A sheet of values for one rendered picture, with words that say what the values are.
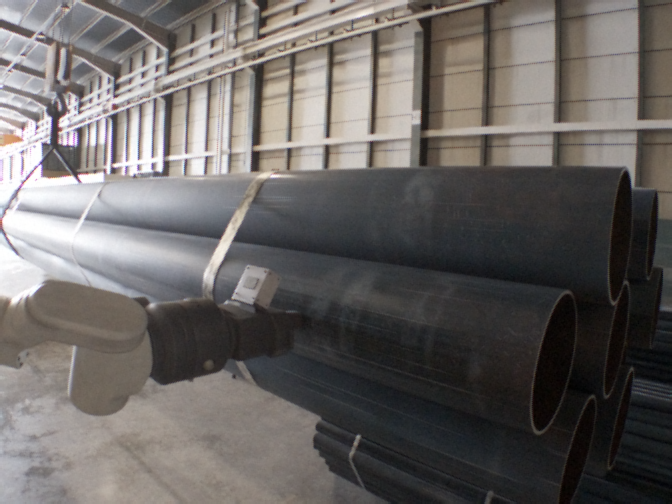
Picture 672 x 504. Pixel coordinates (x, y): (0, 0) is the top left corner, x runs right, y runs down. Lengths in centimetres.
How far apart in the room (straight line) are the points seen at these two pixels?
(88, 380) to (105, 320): 7
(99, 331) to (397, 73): 1112
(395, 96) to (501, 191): 1076
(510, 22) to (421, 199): 984
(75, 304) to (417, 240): 40
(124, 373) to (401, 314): 30
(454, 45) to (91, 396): 1055
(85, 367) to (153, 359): 7
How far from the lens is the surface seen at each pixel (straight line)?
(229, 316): 53
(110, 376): 47
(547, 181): 54
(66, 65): 320
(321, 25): 1255
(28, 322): 44
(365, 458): 216
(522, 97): 978
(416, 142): 1029
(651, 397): 181
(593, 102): 936
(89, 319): 44
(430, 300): 51
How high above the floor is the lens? 139
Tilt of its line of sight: 6 degrees down
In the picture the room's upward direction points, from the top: 3 degrees clockwise
